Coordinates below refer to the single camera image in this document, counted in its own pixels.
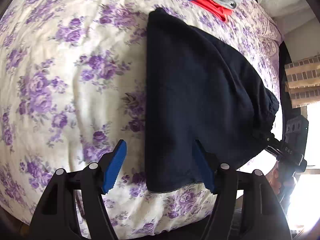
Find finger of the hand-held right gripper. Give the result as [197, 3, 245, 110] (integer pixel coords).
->
[265, 135, 285, 158]

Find beige checked curtain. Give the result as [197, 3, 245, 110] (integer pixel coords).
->
[284, 55, 320, 108]

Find purple floral bed sheet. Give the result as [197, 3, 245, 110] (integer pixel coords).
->
[0, 0, 284, 240]

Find navy pants with white piping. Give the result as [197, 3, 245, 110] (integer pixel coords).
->
[144, 7, 280, 193]

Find person's right hand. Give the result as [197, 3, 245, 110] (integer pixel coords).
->
[266, 169, 284, 195]

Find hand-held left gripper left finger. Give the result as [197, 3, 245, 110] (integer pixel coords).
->
[29, 139, 127, 240]

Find folded red garment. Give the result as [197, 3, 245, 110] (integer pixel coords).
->
[170, 0, 233, 22]

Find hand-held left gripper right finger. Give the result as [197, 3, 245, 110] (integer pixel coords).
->
[194, 139, 292, 240]

